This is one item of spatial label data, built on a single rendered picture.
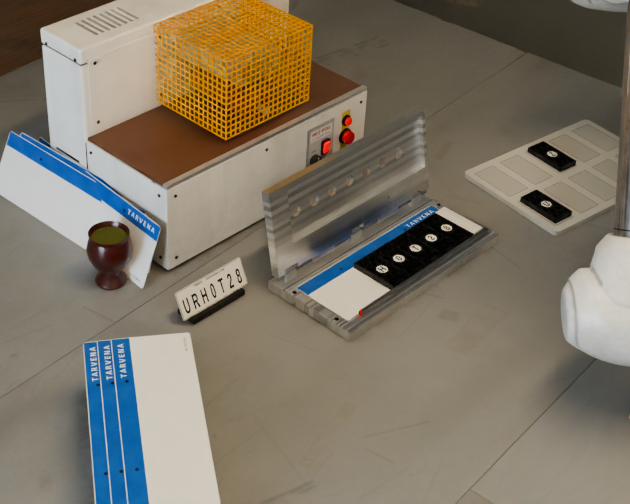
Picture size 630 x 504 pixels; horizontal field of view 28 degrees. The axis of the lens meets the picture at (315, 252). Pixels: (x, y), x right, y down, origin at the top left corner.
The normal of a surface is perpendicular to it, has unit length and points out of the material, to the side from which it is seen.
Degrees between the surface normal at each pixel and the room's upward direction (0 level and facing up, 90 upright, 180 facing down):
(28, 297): 0
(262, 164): 90
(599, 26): 90
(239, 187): 90
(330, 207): 79
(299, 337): 0
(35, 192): 63
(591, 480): 0
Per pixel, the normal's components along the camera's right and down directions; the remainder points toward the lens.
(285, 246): 0.73, 0.27
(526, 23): -0.62, 0.44
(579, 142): 0.05, -0.80
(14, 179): -0.56, 0.01
